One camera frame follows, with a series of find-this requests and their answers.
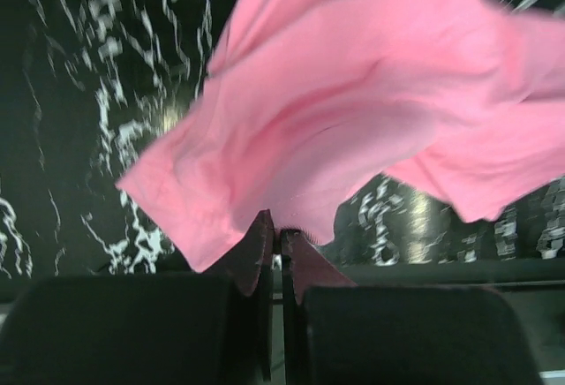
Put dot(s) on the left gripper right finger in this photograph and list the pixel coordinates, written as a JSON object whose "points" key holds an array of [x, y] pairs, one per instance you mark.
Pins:
{"points": [[336, 332]]}

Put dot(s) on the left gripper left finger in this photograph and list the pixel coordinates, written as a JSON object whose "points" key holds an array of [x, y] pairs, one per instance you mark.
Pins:
{"points": [[167, 328]]}

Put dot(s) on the pink t-shirt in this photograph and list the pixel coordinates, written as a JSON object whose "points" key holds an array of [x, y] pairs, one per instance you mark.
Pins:
{"points": [[306, 100]]}

